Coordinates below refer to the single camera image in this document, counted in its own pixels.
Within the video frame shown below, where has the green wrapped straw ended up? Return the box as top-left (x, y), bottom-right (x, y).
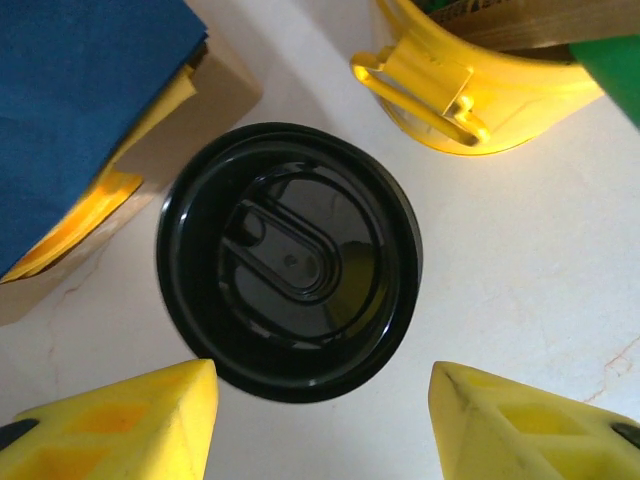
top-left (567, 34), bottom-right (640, 132)

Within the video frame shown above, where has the black coffee cup lid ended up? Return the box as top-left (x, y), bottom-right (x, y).
top-left (155, 123), bottom-right (417, 405)

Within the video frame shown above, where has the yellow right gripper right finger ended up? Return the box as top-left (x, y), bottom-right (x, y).
top-left (428, 360), bottom-right (640, 480)

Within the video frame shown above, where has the blue paper napkin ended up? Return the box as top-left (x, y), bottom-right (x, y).
top-left (0, 0), bottom-right (210, 279)

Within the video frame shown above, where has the yellow paper napkin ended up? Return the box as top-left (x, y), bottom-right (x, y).
top-left (0, 62), bottom-right (200, 284)

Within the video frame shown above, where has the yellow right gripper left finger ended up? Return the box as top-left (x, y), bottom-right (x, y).
top-left (0, 358), bottom-right (220, 480)

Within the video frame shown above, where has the cardboard napkin box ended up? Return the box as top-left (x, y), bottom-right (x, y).
top-left (0, 39), bottom-right (265, 327)

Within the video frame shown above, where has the yellow metal bucket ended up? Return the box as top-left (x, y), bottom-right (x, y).
top-left (349, 0), bottom-right (609, 157)

